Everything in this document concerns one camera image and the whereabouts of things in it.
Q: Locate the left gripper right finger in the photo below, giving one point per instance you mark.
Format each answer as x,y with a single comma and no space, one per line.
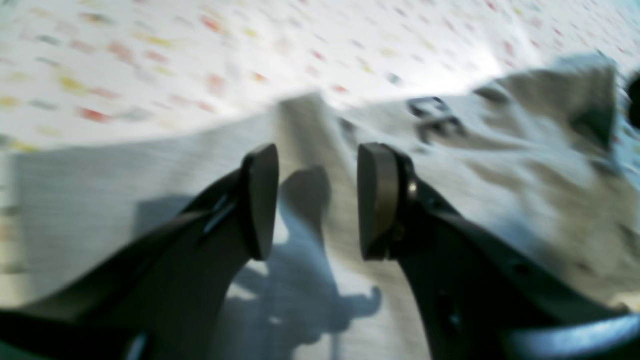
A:
478,298

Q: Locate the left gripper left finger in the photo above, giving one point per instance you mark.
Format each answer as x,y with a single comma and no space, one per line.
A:
159,298

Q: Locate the grey T-shirt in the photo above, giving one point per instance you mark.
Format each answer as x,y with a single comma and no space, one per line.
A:
531,158

